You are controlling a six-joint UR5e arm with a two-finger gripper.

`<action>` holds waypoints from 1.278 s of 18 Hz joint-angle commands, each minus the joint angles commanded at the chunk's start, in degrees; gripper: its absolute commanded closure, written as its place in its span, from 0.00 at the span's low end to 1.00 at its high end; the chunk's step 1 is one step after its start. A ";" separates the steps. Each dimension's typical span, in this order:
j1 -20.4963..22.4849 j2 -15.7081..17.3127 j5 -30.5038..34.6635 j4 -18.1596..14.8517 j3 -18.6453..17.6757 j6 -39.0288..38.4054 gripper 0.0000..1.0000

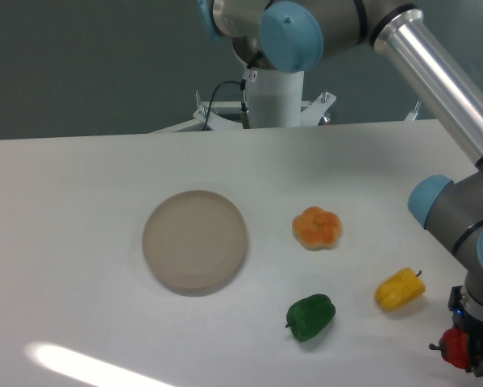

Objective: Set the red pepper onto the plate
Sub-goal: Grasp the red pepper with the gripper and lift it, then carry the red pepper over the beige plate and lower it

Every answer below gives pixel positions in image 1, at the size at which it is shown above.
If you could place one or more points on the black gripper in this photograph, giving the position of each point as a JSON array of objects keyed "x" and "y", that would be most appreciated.
[{"x": 467, "y": 314}]

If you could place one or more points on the red bell pepper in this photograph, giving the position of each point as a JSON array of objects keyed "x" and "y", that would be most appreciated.
[{"x": 453, "y": 348}]

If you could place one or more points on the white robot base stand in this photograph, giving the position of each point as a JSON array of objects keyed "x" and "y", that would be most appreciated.
[{"x": 269, "y": 99}]

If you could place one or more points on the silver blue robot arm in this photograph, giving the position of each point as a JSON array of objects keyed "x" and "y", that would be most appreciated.
[{"x": 290, "y": 37}]

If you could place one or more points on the yellow bell pepper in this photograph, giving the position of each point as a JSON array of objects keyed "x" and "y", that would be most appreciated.
[{"x": 400, "y": 289}]

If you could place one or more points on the green bell pepper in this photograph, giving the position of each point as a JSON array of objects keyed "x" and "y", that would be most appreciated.
[{"x": 307, "y": 317}]

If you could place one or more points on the beige round plate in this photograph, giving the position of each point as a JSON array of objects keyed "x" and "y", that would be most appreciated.
[{"x": 194, "y": 242}]

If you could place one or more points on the orange flower-shaped bread roll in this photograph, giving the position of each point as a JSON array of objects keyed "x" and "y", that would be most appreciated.
[{"x": 317, "y": 229}]

